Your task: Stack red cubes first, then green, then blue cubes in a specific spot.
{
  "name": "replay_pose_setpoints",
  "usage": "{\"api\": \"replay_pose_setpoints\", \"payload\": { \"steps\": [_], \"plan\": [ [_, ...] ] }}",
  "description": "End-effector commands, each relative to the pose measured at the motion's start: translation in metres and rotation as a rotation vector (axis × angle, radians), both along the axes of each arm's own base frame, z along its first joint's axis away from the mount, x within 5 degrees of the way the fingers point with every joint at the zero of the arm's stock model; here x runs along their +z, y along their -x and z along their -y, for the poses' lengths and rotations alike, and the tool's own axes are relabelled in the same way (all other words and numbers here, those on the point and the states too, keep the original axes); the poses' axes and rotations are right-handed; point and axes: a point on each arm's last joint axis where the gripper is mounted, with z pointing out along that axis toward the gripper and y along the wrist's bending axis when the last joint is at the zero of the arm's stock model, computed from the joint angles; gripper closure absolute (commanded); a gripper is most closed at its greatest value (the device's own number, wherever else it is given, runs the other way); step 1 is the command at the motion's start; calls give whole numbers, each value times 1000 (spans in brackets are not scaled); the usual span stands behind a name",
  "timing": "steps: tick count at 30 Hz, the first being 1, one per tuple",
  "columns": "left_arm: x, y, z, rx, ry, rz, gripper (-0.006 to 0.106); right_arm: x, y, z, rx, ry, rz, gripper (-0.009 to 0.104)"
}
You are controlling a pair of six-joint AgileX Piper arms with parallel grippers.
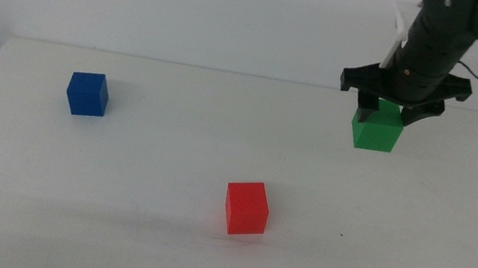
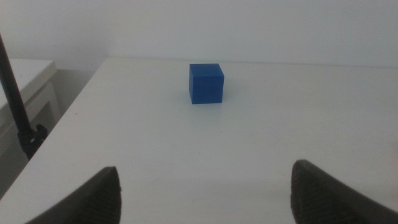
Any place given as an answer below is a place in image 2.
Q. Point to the blue cube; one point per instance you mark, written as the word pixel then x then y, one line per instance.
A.
pixel 206 84

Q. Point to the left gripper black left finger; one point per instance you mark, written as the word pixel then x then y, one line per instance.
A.
pixel 93 202

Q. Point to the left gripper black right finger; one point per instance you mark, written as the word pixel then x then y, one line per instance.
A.
pixel 320 199

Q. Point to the white side table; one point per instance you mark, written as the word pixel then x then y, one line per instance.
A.
pixel 28 81

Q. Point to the black stand pole with clamp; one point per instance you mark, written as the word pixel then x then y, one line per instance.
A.
pixel 14 99

